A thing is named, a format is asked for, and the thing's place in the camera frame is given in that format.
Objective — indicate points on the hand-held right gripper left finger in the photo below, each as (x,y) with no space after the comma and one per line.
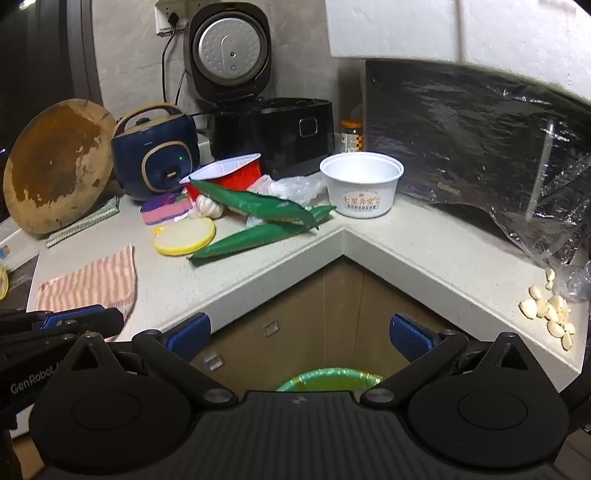
(189,330)

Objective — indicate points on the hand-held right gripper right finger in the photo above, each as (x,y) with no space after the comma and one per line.
(408,337)

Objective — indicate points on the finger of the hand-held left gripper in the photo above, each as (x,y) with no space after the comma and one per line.
(74,314)
(32,344)

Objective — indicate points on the trash bin with green bag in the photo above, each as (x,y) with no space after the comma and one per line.
(323,381)

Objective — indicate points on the white plastic food container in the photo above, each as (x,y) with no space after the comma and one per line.
(240,177)

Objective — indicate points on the plain wooden cabinet door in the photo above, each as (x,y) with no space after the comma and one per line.
(378,314)

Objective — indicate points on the pink striped cloth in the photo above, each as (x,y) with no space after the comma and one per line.
(92,281)

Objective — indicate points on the clear door bumper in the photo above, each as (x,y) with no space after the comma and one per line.
(212,361)
(271,327)

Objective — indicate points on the white flat board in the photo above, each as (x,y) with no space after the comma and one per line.
(14,249)

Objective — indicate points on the green striped cloth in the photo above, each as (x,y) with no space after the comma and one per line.
(83,224)

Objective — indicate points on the wooden cabinet door with bumpers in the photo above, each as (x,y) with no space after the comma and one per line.
(277,300)

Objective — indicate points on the yellow round scrubber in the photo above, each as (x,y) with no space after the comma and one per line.
(184,235)

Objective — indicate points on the beige bread piece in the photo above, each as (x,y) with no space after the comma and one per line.
(210,206)

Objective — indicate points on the pile of garlic cloves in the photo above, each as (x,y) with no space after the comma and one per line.
(556,302)

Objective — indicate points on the round wooden cutting board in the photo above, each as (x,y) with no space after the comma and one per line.
(55,161)

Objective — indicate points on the small clear plastic bag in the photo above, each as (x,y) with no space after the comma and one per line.
(577,281)

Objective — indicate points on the blue rice cooker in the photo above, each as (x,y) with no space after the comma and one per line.
(157,152)

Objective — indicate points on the black rice cooker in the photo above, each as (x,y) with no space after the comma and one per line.
(268,134)

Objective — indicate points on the white wall outlet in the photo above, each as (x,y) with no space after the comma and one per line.
(162,23)

